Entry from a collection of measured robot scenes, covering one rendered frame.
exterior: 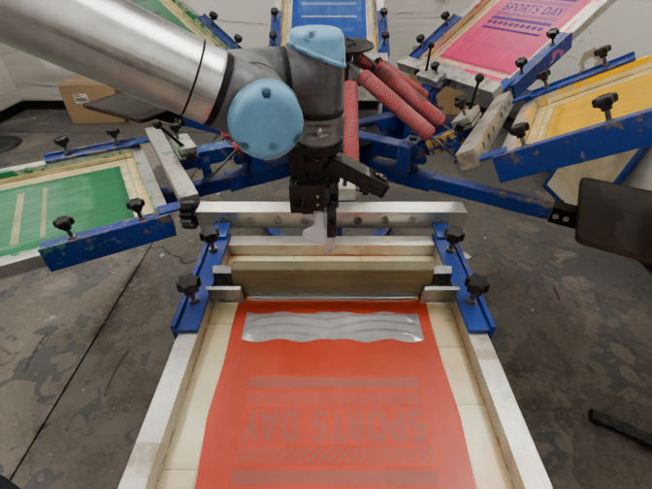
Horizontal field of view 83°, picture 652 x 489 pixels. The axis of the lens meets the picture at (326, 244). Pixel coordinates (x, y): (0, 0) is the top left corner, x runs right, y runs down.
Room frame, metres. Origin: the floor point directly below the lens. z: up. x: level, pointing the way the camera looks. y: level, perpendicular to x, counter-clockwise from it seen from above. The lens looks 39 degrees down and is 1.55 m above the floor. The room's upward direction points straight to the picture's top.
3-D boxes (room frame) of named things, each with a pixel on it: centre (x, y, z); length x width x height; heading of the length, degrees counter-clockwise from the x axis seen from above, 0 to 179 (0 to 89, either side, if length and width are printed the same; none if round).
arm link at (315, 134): (0.55, 0.01, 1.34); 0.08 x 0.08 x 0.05
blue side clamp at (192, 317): (0.59, 0.26, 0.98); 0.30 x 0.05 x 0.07; 0
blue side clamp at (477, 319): (0.58, -0.29, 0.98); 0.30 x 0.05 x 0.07; 0
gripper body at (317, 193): (0.55, 0.02, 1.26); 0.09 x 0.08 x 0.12; 91
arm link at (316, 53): (0.55, 0.01, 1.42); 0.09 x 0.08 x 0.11; 107
